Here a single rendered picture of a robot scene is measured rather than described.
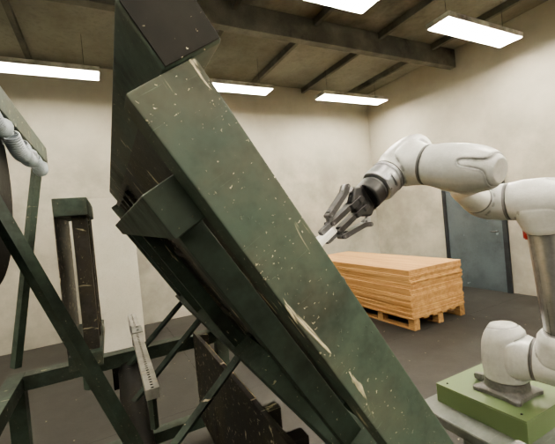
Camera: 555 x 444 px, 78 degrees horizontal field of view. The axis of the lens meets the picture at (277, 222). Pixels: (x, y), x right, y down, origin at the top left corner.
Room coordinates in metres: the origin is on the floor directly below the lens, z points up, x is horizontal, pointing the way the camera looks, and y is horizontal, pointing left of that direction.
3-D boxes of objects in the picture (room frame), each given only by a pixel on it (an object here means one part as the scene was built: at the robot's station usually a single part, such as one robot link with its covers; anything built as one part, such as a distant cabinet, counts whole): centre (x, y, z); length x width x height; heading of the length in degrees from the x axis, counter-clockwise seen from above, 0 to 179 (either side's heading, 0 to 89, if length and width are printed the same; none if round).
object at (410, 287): (5.62, -1.48, 0.39); 2.46 x 1.04 x 0.78; 27
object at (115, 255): (4.59, 2.26, 1.03); 0.60 x 0.58 x 2.05; 27
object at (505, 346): (1.35, -0.86, 1.00); 0.18 x 0.16 x 0.22; 39
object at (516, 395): (1.38, -0.85, 0.86); 0.22 x 0.18 x 0.06; 27
